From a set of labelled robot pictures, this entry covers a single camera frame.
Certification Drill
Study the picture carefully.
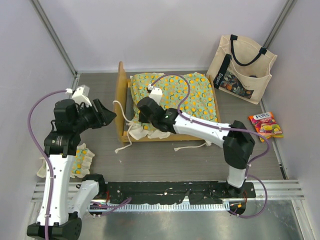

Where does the aluminium rail with cable duct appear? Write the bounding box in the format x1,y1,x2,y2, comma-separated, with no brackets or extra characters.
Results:
31,178,306,213

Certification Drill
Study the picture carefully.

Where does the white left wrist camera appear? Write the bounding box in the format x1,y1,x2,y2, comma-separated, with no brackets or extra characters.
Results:
66,85,92,107

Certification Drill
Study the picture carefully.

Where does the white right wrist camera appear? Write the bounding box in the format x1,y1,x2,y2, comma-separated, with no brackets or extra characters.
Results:
147,84,163,105

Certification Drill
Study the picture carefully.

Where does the lemon print pet mattress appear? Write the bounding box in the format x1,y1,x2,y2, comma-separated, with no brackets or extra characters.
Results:
112,71,219,154

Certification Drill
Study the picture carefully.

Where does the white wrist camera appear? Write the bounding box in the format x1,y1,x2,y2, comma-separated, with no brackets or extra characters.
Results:
147,84,163,105
66,85,92,107

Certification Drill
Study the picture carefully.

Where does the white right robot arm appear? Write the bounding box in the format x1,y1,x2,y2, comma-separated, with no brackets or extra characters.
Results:
137,97,255,198

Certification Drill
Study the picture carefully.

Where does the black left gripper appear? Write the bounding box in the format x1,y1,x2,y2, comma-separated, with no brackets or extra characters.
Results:
72,98,116,133

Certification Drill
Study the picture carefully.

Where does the beige canvas tote bag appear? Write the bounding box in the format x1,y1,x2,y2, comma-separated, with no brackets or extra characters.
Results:
206,34,278,105

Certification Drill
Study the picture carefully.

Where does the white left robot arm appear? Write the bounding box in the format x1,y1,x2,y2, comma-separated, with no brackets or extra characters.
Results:
26,99,117,240

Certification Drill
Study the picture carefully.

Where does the wooden pet bed frame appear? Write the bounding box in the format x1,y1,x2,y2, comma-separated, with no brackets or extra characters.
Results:
112,61,222,143

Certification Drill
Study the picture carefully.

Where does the Fox's candy packet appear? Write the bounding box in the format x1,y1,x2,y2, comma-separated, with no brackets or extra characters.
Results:
248,111,284,139

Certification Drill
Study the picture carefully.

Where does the small lemon print pillow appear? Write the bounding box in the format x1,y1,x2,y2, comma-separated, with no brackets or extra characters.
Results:
36,143,95,179

